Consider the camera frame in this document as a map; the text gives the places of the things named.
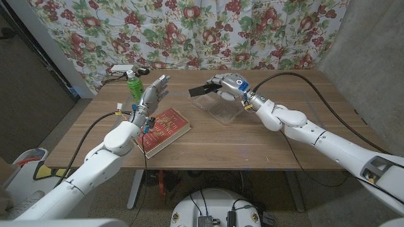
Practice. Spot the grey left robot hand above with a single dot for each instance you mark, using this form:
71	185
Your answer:
151	96

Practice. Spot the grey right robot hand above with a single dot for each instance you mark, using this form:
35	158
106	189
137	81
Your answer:
235	85

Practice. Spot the black wallet case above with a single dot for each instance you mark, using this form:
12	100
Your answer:
199	90

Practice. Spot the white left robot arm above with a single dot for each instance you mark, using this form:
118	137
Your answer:
82	176

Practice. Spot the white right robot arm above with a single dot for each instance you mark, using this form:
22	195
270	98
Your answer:
331	145

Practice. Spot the green drink bottle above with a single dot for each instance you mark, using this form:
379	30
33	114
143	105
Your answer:
135	86

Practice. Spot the clear plastic clamshell container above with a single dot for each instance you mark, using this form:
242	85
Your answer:
224	114

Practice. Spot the black round device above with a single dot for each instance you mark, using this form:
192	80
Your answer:
143	71

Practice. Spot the red hardcover book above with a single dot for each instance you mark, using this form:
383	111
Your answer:
173	124

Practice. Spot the white power strip box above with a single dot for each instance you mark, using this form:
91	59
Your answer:
122	68

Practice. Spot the floral fruit print backdrop cloth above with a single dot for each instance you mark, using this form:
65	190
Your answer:
189	31

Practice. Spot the grey table leg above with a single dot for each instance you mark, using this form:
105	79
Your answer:
295	192
135	189

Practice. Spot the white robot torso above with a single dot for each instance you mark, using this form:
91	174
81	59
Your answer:
217	201

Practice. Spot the yellow and black object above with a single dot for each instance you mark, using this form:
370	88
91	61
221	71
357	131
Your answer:
47	171

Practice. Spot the white bin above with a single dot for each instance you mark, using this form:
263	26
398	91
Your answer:
31	156

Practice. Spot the black adapter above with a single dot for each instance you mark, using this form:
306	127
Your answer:
231	219

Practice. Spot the grey hub box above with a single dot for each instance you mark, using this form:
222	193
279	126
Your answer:
205	221

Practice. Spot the white sneaker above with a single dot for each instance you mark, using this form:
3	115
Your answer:
26	205

